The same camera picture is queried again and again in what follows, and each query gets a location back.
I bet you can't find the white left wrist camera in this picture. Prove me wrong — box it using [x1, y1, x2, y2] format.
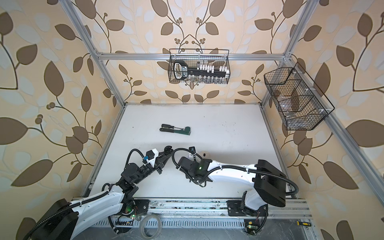
[143, 149, 159, 168]

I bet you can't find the black wire basket back wall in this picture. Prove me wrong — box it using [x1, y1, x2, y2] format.
[168, 48, 231, 85]

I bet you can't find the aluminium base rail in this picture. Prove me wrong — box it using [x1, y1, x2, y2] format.
[68, 197, 313, 220]

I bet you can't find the black wire basket wall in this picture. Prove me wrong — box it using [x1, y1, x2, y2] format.
[168, 48, 231, 85]
[264, 63, 335, 131]

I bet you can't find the socket set rail in basket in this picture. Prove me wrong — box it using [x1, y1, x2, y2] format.
[168, 59, 231, 84]

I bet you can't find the black wire basket right wall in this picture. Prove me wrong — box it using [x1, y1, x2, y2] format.
[264, 63, 335, 131]

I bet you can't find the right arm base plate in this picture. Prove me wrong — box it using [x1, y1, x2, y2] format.
[227, 200, 268, 218]

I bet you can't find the black earbud charging case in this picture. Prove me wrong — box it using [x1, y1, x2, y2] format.
[164, 146, 173, 155]

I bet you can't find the green black-handled hand tool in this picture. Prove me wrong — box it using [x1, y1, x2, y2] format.
[160, 127, 191, 136]

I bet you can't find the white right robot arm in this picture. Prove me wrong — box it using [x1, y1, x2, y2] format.
[171, 148, 299, 210]

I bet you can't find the grey tape roll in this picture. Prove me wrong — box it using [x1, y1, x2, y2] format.
[139, 215, 163, 240]

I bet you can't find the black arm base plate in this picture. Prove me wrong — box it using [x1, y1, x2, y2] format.
[121, 199, 150, 218]

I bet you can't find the small yellow black screwdriver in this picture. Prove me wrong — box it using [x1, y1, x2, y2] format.
[297, 221, 312, 227]

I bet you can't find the cream earbud charging case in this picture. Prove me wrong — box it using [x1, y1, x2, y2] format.
[200, 151, 210, 159]

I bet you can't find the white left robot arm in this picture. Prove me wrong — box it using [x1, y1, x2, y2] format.
[24, 146, 173, 240]

